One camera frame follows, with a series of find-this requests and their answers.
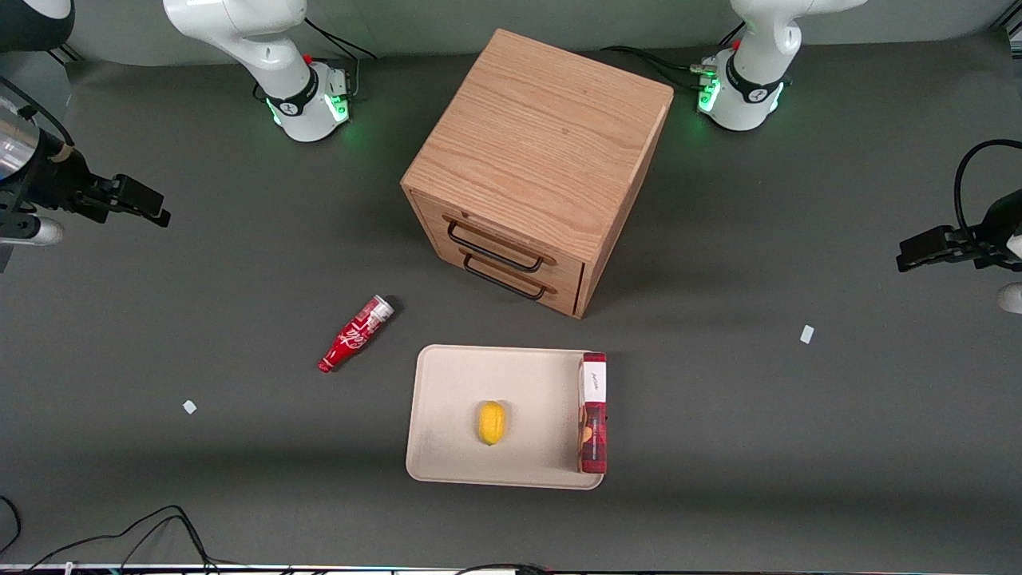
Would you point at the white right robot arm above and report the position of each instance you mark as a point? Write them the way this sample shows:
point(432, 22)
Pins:
point(239, 32)

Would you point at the red snack box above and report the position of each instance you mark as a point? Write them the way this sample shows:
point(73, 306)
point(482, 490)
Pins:
point(593, 431)

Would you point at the wooden drawer cabinet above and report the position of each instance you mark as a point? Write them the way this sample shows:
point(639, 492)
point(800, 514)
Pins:
point(543, 136)

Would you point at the red coke bottle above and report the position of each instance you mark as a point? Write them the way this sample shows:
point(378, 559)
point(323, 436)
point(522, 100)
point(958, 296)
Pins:
point(353, 334)

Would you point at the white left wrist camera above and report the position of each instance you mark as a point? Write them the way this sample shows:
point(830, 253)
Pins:
point(1012, 298)

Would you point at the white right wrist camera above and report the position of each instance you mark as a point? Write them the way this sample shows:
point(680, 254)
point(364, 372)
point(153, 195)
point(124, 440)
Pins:
point(36, 231)

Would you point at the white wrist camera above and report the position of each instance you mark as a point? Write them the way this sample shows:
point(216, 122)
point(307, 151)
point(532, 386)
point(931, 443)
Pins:
point(1012, 298)
point(36, 231)

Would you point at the yellow lemon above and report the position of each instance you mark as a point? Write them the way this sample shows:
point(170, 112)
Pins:
point(491, 423)

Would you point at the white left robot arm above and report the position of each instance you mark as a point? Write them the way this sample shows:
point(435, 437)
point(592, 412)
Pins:
point(754, 88)

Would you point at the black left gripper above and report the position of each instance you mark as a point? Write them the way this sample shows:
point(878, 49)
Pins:
point(992, 236)

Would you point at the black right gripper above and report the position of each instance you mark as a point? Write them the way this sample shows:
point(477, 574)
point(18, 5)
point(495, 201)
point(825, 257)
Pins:
point(65, 180)

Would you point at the beige plastic tray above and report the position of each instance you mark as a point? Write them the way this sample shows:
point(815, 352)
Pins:
point(447, 415)

